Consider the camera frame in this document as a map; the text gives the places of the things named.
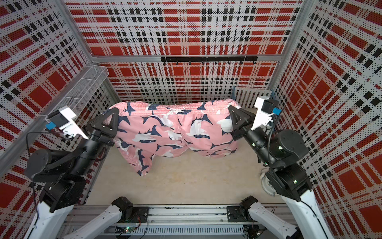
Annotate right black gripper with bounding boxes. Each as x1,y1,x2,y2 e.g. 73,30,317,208
231,105,277,166

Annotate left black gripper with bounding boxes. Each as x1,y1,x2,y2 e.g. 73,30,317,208
71,106,119,174

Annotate pink shark print shorts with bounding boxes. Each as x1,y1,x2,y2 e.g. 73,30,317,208
113,99,241,176

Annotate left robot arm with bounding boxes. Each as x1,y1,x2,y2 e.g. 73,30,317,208
24,106,119,239

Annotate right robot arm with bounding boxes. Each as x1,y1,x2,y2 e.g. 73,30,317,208
228,106,333,239

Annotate blue white slatted crate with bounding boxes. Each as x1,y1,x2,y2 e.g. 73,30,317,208
231,87,275,109

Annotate green circuit board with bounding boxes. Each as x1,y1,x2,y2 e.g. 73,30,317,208
115,227,136,234

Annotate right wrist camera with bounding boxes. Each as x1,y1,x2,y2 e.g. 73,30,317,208
251,96,281,130

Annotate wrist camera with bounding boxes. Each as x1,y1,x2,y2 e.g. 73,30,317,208
45,106,89,139
251,96,281,130

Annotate white wire mesh shelf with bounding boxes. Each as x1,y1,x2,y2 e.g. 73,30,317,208
42,65,108,123

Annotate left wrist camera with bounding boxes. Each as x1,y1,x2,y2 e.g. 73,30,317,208
45,106,89,139

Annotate black wall hook rail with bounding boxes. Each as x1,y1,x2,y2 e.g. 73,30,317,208
161,56,258,63

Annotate aluminium front rail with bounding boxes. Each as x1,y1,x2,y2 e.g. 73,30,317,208
64,204,299,225

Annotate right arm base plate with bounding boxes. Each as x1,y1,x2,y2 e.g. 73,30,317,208
226,206,253,223

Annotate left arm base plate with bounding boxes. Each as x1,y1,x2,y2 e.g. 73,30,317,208
117,206,150,224

